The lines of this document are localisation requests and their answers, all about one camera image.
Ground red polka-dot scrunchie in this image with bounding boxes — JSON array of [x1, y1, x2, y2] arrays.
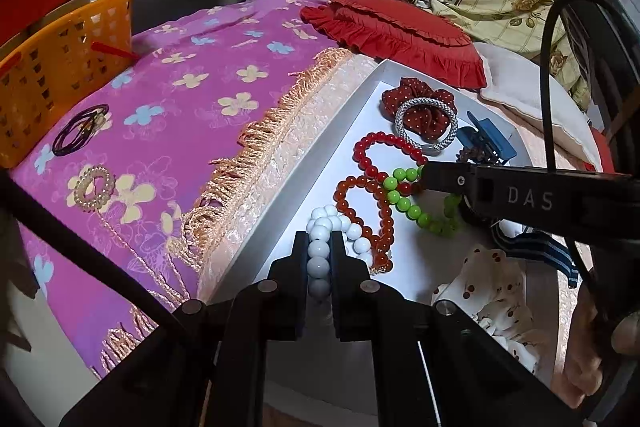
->
[[381, 77, 458, 142]]

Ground plain red pillow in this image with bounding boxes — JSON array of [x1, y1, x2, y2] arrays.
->
[[590, 127, 616, 172]]

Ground black cable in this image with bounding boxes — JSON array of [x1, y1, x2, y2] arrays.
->
[[0, 177, 198, 345], [539, 0, 568, 172]]

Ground person's right hand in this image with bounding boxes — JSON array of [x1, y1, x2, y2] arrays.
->
[[562, 292, 640, 410]]

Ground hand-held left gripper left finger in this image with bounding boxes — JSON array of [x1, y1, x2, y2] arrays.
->
[[60, 231, 311, 427]]

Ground blue hair clip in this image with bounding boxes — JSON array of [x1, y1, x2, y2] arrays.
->
[[455, 110, 518, 165]]

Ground white box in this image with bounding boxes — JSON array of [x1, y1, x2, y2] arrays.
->
[[197, 58, 568, 388]]

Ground white pillow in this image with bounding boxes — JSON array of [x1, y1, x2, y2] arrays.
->
[[472, 42, 608, 172]]

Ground black hair ties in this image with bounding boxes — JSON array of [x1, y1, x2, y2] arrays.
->
[[52, 104, 110, 158]]

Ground silver mesh bracelet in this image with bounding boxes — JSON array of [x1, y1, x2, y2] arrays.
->
[[394, 97, 458, 155]]

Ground dark red bead bracelet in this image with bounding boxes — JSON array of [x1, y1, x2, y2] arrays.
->
[[352, 132, 426, 198]]

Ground white cherry-print scrunchie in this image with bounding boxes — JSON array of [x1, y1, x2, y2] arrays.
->
[[431, 244, 543, 373]]

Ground white bead bracelet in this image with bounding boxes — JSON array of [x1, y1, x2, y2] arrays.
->
[[306, 204, 375, 300]]

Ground navy striped hair bow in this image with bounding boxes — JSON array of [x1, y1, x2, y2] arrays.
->
[[487, 222, 583, 288]]

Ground pearl hair tie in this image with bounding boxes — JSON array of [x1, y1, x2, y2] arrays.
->
[[67, 166, 116, 212]]

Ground purple floral blanket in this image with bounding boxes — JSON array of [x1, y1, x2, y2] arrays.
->
[[10, 0, 346, 380]]

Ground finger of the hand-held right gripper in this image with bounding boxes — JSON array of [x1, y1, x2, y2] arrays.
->
[[420, 161, 481, 210]]

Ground orange plastic basket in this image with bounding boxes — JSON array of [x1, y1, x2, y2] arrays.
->
[[0, 0, 142, 168]]

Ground green bead bracelet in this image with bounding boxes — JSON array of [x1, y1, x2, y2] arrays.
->
[[382, 166, 466, 238]]

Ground red ruffled cushion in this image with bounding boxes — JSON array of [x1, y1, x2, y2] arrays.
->
[[300, 0, 488, 90]]

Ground orange-red bead bracelet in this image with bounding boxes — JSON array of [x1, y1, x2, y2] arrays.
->
[[334, 174, 396, 275]]

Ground red plastic handle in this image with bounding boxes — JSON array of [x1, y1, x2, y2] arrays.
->
[[91, 41, 143, 60]]

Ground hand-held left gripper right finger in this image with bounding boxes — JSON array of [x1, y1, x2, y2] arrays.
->
[[330, 230, 591, 427]]

